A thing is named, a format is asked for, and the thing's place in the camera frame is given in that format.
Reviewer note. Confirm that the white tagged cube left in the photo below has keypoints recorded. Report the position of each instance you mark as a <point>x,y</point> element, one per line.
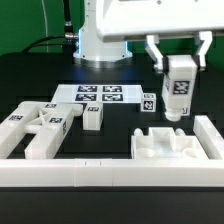
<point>148,102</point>

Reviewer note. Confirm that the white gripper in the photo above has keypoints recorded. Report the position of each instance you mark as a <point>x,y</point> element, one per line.
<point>120,20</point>

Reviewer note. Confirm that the white chair back frame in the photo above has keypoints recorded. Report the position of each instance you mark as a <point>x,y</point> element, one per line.
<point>48,122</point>

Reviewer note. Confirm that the white U-shaped fence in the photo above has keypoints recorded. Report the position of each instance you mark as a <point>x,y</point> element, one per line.
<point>124,172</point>

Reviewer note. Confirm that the white chair seat part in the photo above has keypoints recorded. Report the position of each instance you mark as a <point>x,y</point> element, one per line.
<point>165,142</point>

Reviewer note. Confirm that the white tagged cube right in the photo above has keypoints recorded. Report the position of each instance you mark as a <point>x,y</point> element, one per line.
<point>186,111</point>

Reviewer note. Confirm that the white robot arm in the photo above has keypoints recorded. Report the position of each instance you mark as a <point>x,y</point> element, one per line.
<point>93,50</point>

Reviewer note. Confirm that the white fiducial marker plate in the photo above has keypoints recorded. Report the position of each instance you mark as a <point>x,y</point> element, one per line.
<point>84,93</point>

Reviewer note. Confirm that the white tagged cube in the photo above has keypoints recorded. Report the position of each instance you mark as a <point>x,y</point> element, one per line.
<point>186,111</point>
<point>148,102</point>

